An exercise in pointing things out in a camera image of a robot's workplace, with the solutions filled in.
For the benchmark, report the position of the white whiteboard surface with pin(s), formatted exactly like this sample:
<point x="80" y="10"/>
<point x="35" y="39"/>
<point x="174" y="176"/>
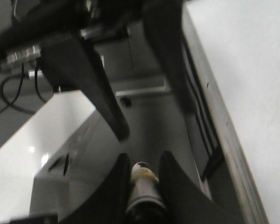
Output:
<point x="241" y="40"/>

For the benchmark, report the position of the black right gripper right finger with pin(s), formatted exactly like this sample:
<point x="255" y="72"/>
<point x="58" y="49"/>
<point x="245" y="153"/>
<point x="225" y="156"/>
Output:
<point x="185" y="202"/>

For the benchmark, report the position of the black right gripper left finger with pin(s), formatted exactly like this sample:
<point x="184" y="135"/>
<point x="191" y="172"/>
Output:
<point x="105" y="206"/>

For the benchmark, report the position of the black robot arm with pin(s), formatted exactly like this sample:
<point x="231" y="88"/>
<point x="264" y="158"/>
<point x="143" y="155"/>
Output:
<point x="127" y="137"/>

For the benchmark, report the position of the white whiteboard marker pen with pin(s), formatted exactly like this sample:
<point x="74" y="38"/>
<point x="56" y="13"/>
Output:
<point x="145" y="204"/>

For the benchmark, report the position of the white table block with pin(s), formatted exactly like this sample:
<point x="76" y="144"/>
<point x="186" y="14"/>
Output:
<point x="60" y="129"/>

